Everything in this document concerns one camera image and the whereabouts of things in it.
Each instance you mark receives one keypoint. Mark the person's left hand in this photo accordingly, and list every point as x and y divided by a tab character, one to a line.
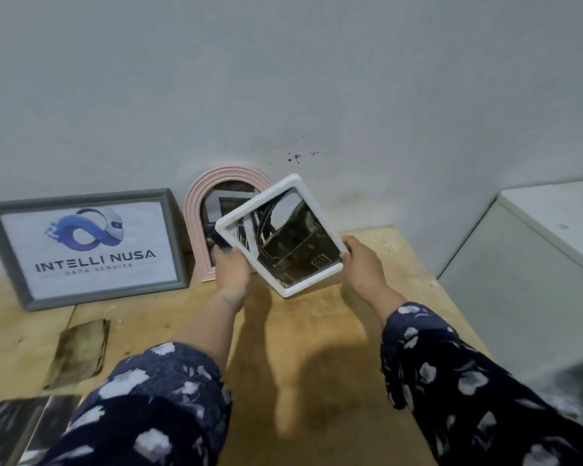
233	281

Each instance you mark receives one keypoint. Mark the person's right hand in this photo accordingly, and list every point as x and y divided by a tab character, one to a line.
364	266

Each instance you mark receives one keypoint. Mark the white picture frame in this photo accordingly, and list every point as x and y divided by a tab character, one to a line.
283	291

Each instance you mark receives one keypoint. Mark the pink arched photo frame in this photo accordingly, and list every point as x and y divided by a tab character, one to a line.
193	213

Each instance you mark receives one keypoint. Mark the white logo print paper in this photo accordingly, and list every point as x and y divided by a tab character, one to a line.
141	276

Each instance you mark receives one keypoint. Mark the brown wiping cloth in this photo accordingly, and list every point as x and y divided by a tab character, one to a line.
77	354

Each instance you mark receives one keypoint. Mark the grey framed Intelli Nusa sign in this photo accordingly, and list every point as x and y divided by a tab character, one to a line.
77	201

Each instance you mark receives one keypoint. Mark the dark car photo print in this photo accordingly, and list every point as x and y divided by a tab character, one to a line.
9	427

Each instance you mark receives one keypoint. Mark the person's right forearm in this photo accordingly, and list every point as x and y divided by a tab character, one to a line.
466	393

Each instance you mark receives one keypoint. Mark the person's left forearm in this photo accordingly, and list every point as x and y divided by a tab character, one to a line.
126	407

